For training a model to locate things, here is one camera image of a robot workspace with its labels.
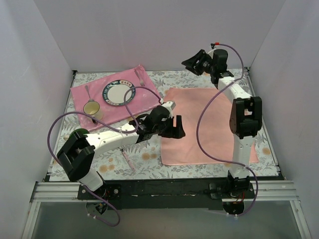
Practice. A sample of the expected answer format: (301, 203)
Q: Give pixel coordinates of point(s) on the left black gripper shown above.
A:
(170, 127)

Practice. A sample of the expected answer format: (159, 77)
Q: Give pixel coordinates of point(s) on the pink floral placemat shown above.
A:
(143, 101)

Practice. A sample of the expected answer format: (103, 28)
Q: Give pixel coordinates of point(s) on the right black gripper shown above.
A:
(198, 62)

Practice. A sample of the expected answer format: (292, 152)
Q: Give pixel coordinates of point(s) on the silver fork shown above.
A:
(141, 81)

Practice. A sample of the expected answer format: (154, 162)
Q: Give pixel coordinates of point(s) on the salmon pink satin napkin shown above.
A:
(208, 138)

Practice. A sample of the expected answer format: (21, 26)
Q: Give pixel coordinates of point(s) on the pink handled utensil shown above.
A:
(127, 159)

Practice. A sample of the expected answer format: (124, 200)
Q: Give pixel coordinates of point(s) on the white plate dark rim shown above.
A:
(118, 92)

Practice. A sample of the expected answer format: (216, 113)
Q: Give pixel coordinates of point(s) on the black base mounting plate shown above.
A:
(207, 193)

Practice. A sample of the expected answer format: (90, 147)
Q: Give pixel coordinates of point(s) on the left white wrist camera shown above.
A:
(169, 105)

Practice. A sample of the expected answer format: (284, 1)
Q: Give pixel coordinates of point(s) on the green interior floral mug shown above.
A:
(79, 130)

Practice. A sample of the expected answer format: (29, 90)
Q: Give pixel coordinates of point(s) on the cream enamel mug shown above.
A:
(93, 109)

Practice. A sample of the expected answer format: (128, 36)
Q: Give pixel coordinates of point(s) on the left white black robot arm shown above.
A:
(77, 153)

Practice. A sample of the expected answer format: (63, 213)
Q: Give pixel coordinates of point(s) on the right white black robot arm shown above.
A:
(245, 119)

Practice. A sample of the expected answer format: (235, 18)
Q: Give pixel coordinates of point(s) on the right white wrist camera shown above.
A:
(210, 53)

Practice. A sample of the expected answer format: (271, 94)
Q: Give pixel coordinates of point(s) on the silver spoon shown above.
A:
(87, 90)

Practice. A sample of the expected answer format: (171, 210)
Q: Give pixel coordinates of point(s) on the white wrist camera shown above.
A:
(210, 53)
(169, 105)

